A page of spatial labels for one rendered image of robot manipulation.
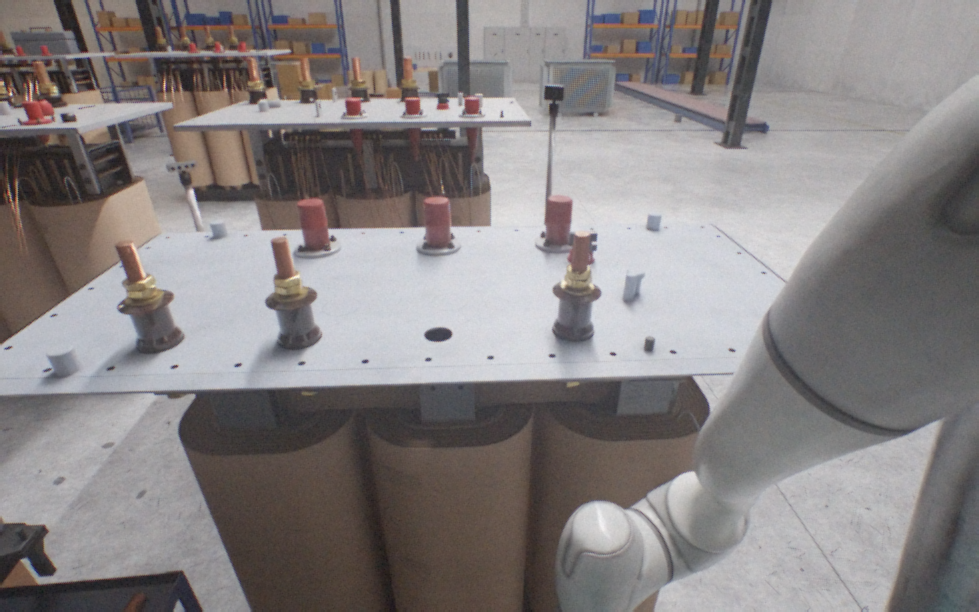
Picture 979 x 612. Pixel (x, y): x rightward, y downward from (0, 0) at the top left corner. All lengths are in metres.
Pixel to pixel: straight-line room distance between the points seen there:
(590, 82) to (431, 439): 12.46
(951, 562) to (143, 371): 1.10
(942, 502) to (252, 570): 1.44
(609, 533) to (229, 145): 6.58
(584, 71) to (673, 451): 12.27
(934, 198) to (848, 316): 0.06
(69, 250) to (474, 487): 2.61
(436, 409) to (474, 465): 0.16
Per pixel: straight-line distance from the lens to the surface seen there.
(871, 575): 2.71
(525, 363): 0.92
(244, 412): 1.23
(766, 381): 0.34
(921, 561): 0.55
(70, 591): 1.47
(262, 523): 1.43
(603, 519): 0.66
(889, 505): 3.05
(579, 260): 0.94
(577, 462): 1.27
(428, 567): 1.50
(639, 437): 1.24
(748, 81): 10.49
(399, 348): 0.97
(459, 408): 1.14
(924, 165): 0.28
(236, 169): 6.97
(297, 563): 1.53
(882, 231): 0.28
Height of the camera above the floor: 1.89
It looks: 29 degrees down
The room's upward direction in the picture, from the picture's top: straight up
